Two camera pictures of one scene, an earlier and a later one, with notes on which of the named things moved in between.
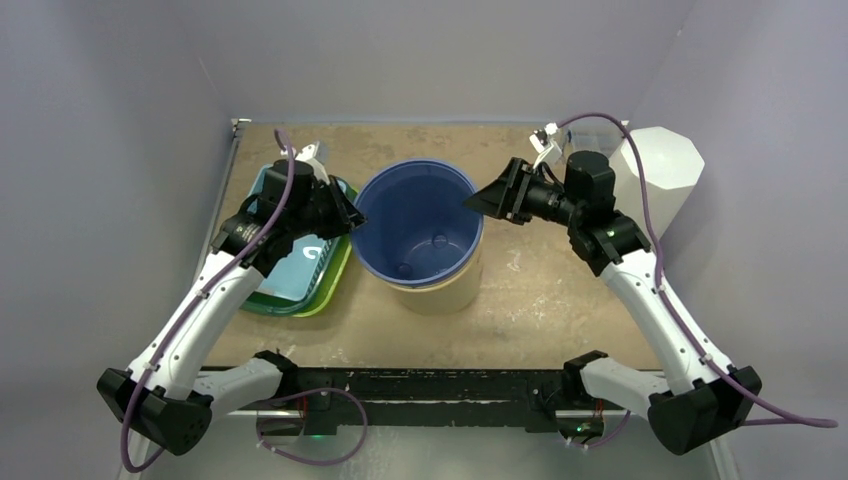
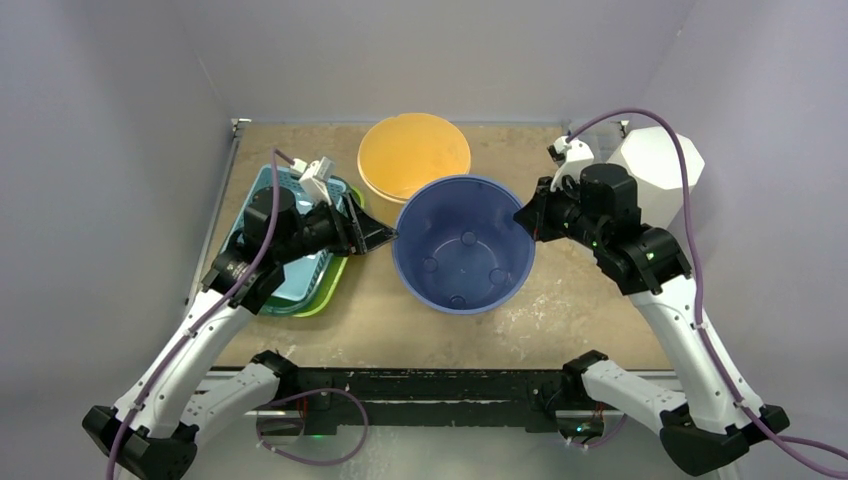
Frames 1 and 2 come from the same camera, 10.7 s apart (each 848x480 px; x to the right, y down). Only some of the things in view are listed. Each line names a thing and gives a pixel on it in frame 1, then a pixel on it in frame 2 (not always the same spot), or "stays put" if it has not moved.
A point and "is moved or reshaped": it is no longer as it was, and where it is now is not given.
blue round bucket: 418,231 is moved or reshaped
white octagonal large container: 672,168 stays put
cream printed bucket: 453,294 to 403,152
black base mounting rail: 377,397 stays put
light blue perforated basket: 301,274 stays put
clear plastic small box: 602,138 stays put
